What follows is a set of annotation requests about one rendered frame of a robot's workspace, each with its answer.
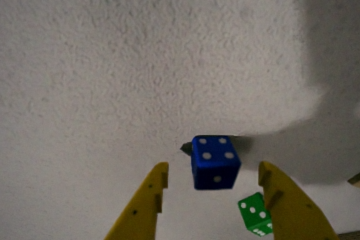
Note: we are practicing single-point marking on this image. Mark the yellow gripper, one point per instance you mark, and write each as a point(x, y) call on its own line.
point(294, 215)

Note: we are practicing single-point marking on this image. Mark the blue die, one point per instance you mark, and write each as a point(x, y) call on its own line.
point(215, 163)

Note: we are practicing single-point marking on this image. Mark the green die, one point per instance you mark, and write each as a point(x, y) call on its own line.
point(256, 218)

